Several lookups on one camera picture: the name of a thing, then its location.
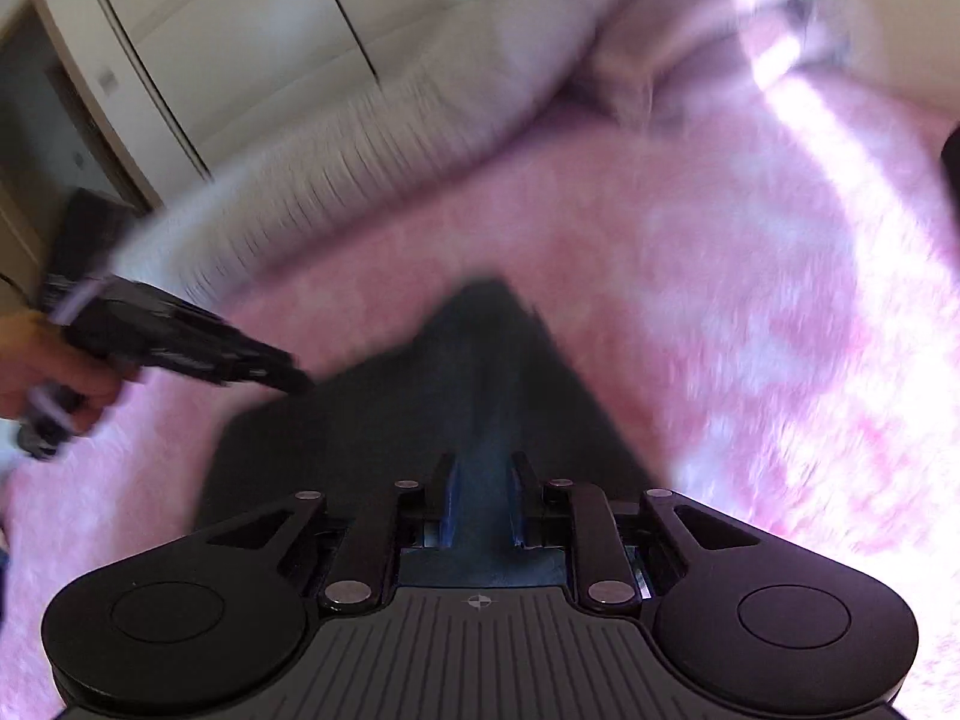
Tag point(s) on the wooden door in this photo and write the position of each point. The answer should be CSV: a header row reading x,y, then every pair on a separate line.
x,y
11,240

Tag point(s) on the person's left hand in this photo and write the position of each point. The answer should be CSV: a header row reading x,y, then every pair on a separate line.
x,y
45,360

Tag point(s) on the dark grey jeans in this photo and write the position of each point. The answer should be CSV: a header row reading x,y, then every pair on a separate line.
x,y
487,360

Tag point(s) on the pink floral blanket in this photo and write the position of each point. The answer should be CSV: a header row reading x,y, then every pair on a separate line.
x,y
750,277

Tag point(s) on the white striped quilt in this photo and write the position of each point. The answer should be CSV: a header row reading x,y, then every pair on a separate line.
x,y
450,90

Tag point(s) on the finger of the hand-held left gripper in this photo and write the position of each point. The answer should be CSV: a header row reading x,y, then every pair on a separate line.
x,y
274,371

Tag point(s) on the cream wardrobe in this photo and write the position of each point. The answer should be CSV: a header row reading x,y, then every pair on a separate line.
x,y
225,30

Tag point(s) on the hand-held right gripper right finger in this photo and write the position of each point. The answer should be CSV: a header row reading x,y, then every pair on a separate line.
x,y
517,510

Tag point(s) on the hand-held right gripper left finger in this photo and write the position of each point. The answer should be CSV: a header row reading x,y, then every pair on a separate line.
x,y
450,502

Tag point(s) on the grey light switch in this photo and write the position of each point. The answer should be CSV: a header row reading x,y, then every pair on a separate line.
x,y
107,79

